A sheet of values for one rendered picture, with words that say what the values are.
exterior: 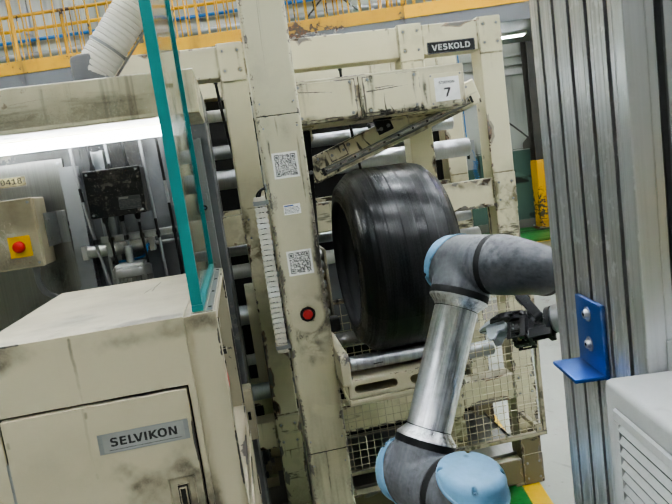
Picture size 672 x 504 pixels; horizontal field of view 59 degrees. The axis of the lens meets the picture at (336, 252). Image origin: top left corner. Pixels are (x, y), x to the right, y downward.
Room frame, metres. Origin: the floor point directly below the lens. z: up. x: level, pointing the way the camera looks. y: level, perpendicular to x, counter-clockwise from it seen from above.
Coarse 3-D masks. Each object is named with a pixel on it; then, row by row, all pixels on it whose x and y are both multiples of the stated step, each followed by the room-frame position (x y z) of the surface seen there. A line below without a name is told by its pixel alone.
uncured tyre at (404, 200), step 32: (352, 192) 1.74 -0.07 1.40; (384, 192) 1.69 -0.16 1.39; (416, 192) 1.69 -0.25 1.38; (352, 224) 1.69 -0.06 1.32; (384, 224) 1.63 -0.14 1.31; (416, 224) 1.63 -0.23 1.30; (448, 224) 1.65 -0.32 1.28; (352, 256) 2.15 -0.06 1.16; (384, 256) 1.60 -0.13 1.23; (416, 256) 1.61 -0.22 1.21; (352, 288) 2.10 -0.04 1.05; (384, 288) 1.60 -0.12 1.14; (416, 288) 1.61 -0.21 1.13; (352, 320) 1.91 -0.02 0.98; (384, 320) 1.63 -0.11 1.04; (416, 320) 1.65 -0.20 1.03
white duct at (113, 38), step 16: (128, 0) 1.98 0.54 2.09; (112, 16) 1.97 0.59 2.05; (128, 16) 1.98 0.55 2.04; (96, 32) 1.98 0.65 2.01; (112, 32) 1.97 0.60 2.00; (128, 32) 1.99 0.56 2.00; (96, 48) 1.96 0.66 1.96; (112, 48) 1.97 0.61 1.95; (128, 48) 2.02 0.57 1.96; (96, 64) 1.96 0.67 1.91; (112, 64) 1.99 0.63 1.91
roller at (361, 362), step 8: (416, 344) 1.76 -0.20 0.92; (424, 344) 1.75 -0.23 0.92; (376, 352) 1.73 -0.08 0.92; (384, 352) 1.73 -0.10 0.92; (392, 352) 1.73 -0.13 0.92; (400, 352) 1.73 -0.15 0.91; (408, 352) 1.73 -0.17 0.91; (416, 352) 1.73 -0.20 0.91; (352, 360) 1.71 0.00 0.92; (360, 360) 1.71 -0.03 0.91; (368, 360) 1.71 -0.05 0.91; (376, 360) 1.71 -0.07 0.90; (384, 360) 1.72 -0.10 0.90; (392, 360) 1.72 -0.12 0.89; (400, 360) 1.73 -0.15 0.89; (408, 360) 1.74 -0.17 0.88; (352, 368) 1.70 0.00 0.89; (360, 368) 1.71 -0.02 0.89; (368, 368) 1.72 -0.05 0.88
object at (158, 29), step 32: (160, 0) 1.31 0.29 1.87; (160, 32) 1.17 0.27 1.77; (160, 64) 0.99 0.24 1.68; (160, 96) 0.99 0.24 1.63; (160, 128) 0.99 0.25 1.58; (192, 160) 1.48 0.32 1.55; (192, 192) 1.29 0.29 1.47; (192, 224) 1.15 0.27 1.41; (192, 256) 0.99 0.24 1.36; (192, 288) 0.99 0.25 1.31
